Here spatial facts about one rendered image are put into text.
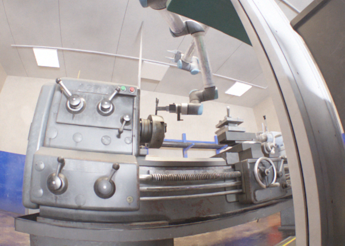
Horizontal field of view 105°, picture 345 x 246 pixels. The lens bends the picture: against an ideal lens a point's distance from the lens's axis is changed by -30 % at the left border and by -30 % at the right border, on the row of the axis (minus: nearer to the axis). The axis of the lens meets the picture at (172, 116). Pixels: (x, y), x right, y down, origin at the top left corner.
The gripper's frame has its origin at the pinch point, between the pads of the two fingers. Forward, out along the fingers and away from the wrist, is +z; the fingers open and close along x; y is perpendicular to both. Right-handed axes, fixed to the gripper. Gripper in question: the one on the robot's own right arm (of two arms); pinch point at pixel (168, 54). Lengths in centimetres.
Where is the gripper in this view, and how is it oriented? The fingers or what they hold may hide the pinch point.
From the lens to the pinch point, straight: 196.5
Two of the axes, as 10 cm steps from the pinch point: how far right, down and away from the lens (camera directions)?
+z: -9.3, -1.0, -3.5
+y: 2.8, 4.2, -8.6
